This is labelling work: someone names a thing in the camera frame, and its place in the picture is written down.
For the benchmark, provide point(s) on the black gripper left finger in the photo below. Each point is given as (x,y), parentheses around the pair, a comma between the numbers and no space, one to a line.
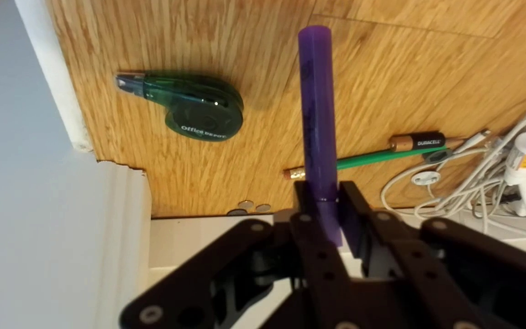
(239,268)

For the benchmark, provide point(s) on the green tape dispenser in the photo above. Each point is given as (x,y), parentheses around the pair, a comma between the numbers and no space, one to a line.
(195,107)

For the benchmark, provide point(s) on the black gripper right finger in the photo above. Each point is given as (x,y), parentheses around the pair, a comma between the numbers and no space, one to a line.
(453,275)

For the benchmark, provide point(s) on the green pencil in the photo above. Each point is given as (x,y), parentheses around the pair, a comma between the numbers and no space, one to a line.
(363,160)

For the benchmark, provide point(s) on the copper black AA battery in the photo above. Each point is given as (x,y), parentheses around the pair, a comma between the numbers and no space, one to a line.
(418,141)

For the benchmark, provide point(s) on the purple marker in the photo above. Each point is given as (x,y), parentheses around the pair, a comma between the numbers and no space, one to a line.
(314,48)

